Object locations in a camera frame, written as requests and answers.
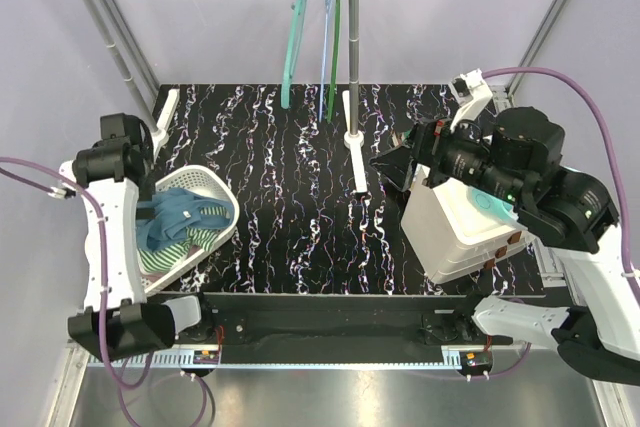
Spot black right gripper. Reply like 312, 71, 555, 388
368, 109, 528, 206

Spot teal tank top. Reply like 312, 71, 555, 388
136, 188, 236, 252

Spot green striped tank top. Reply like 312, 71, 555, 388
136, 204, 231, 273

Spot pink tank top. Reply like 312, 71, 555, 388
142, 273, 164, 285

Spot green velvet hanger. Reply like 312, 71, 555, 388
326, 0, 342, 123

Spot light blue wire hanger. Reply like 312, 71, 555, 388
318, 0, 333, 121

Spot teal plastic hanger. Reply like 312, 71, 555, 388
280, 0, 308, 109

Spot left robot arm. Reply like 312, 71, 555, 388
59, 113, 216, 363

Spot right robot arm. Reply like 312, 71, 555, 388
370, 107, 639, 386

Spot white metal clothes rack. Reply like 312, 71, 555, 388
52, 0, 371, 193

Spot teal cat-ear headphones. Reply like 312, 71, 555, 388
468, 188, 517, 222

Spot white storage box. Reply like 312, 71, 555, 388
401, 166, 534, 284

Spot black mounting base plate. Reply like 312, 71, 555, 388
158, 291, 546, 366

